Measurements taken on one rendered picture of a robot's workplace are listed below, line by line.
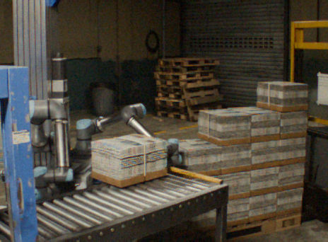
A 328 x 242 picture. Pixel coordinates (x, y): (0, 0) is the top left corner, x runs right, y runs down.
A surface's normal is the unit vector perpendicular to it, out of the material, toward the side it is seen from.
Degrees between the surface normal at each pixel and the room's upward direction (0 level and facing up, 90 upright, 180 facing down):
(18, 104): 90
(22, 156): 90
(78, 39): 90
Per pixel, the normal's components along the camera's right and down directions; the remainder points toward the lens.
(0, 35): 0.69, 0.11
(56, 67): -0.16, 0.16
